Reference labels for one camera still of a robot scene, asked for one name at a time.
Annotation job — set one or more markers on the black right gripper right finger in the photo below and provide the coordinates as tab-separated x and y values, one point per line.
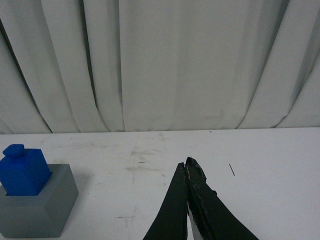
210	218

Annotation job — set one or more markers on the gray square base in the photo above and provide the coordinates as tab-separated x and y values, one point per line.
43	215

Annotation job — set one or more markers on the blue block with knob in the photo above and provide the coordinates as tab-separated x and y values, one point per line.
23	171

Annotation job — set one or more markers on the white curtain backdrop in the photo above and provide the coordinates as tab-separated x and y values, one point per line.
77	66

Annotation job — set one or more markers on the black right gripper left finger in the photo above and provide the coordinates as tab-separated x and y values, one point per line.
171	220

